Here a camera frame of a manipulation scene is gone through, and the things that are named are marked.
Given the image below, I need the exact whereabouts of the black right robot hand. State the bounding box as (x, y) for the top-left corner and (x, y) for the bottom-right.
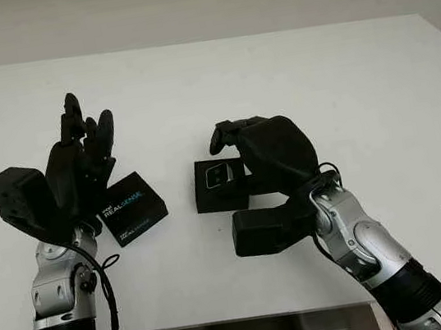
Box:
(204, 106), (330, 213)

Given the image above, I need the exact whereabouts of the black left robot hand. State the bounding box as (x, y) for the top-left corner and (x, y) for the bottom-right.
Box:
(33, 86), (130, 233)

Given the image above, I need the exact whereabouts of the small silver depth camera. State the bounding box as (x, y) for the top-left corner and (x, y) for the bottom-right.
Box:
(203, 162), (236, 190)

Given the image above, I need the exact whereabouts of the black RealSense box lid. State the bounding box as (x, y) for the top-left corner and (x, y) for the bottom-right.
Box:
(92, 167), (173, 251)

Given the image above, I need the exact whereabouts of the black box base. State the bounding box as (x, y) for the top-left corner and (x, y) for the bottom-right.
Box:
(190, 153), (255, 216)

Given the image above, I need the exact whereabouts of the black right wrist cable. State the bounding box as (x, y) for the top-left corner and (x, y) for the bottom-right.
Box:
(303, 159), (355, 259)

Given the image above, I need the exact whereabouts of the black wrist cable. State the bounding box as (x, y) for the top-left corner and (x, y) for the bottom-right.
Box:
(303, 159), (355, 259)
(65, 230), (132, 330)

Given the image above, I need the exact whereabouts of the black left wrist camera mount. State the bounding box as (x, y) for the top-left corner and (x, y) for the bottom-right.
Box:
(0, 159), (71, 254)

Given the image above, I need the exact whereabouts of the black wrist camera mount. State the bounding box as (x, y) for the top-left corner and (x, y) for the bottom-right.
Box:
(0, 159), (71, 254)
(227, 186), (328, 261)

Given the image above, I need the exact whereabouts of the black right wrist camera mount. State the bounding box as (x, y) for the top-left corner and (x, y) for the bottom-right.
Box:
(227, 186), (328, 261)

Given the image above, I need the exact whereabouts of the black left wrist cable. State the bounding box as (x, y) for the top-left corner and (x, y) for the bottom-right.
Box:
(65, 230), (132, 330)

